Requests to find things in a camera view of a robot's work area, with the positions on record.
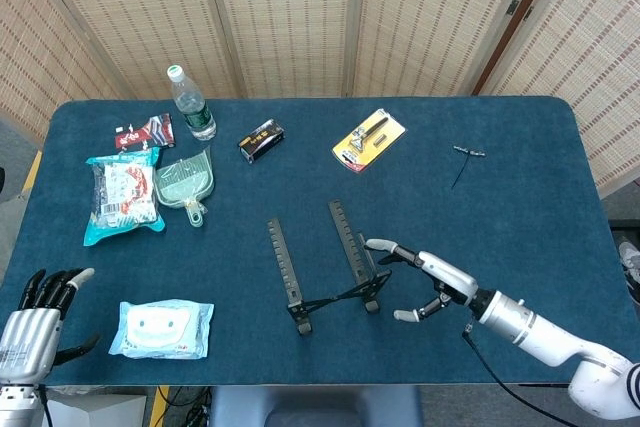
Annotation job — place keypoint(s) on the metal bar with black tie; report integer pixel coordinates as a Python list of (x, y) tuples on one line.
[(469, 150)]

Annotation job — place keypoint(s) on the razor in yellow blister pack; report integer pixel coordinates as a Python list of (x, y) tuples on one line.
[(367, 142)]

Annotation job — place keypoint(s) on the bamboo folding screen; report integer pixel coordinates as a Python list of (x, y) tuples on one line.
[(285, 22)]

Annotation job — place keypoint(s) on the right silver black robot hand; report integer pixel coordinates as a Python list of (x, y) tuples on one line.
[(450, 277)]

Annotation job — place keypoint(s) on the green plastic dustpan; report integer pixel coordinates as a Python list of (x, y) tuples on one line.
[(182, 179)]

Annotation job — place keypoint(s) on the blue robot base seat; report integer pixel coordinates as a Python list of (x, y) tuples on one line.
[(310, 407)]

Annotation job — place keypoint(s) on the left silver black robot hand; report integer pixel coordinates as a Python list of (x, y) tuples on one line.
[(27, 342)]

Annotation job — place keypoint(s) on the blue table mat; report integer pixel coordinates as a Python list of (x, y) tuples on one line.
[(450, 207)]

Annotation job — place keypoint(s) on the small black cardboard box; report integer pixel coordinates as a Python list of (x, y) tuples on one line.
[(261, 141)]

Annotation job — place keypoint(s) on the clear plastic water bottle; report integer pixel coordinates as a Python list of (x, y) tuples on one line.
[(195, 112)]

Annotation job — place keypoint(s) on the teal white snack bag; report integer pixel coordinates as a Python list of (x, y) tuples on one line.
[(122, 192)]

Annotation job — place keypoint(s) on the grey sneaker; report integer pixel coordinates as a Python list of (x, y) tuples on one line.
[(631, 267)]

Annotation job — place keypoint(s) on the red black card packet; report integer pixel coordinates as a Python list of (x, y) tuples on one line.
[(145, 134)]

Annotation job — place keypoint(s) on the light blue wet wipes pack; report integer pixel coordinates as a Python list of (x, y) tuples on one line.
[(160, 329)]

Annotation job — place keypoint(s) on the white box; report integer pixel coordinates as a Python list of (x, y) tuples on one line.
[(95, 412)]

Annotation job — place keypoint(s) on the black office chair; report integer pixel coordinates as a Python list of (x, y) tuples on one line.
[(2, 181)]

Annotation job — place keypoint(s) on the brown wooden post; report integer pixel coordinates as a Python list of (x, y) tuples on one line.
[(520, 12)]

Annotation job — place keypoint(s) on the black folding laptop stand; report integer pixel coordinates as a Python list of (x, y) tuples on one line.
[(284, 259)]

